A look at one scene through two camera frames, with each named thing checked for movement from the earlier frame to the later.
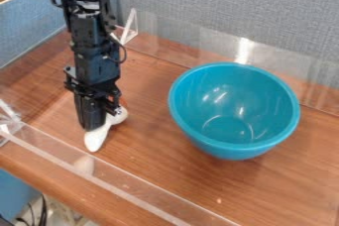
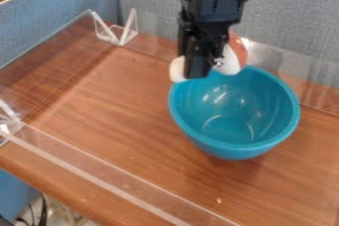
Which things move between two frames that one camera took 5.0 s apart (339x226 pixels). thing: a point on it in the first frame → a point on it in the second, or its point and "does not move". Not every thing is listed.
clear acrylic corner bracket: [124, 34] does not move
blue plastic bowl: [234, 109] does not move
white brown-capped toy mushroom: [95, 136] → [233, 56]
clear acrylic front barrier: [107, 175] does not move
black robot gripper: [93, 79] → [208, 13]
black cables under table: [45, 214] does not move
